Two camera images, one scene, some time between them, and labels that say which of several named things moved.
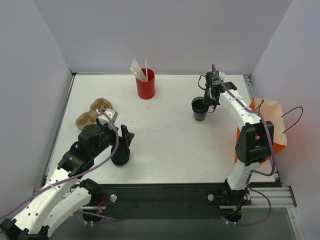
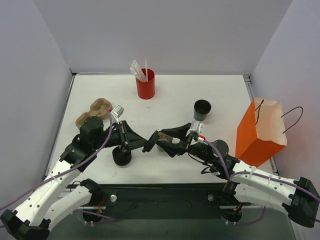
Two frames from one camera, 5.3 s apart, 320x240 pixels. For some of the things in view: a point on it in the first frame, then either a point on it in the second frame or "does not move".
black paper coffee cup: [199, 109] → [163, 137]
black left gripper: [120, 136] → [123, 136]
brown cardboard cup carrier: [90, 117] does not move
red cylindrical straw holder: [146, 89] does not move
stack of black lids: [121, 156] does not move
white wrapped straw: [146, 70] does not move
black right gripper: [207, 99] → [188, 141]
